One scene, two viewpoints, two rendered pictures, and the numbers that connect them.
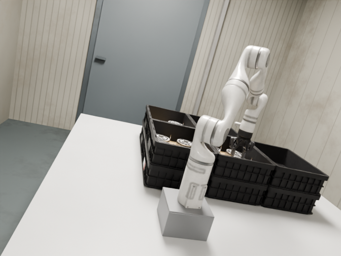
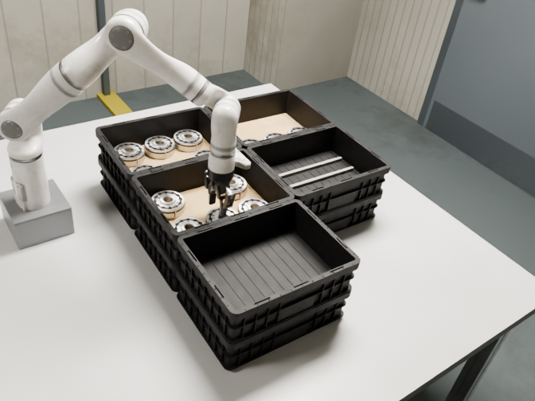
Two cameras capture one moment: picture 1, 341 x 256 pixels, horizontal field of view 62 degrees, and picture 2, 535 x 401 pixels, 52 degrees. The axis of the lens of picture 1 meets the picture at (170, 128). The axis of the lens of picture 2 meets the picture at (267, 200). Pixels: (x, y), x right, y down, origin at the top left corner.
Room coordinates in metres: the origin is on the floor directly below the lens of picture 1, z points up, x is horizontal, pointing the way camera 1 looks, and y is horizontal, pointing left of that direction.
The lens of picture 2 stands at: (1.02, -1.59, 1.91)
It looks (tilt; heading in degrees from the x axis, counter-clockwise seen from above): 37 degrees down; 63
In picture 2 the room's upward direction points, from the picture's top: 8 degrees clockwise
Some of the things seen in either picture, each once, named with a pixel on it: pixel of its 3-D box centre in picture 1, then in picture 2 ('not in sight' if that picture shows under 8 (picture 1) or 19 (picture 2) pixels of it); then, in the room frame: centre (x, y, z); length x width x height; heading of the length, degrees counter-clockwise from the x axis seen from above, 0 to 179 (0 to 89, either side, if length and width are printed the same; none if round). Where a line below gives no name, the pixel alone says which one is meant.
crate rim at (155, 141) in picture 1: (179, 136); (169, 140); (1.41, -0.06, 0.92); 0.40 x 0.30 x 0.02; 11
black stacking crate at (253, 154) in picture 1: (230, 156); (212, 203); (1.47, -0.35, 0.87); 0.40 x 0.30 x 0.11; 11
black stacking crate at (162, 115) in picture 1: (168, 124); (267, 129); (1.80, 0.02, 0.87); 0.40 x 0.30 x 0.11; 11
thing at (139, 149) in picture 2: not in sight; (128, 151); (1.29, -0.01, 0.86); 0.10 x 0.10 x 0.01
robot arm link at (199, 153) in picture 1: (206, 140); (21, 131); (0.98, -0.14, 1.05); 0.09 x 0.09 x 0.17; 68
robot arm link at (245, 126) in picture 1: (246, 123); (228, 155); (1.49, -0.38, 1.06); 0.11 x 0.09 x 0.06; 13
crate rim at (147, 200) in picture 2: (233, 148); (213, 189); (1.47, -0.35, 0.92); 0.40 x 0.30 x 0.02; 11
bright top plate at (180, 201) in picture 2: not in sight; (167, 200); (1.35, -0.30, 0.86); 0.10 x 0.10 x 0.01
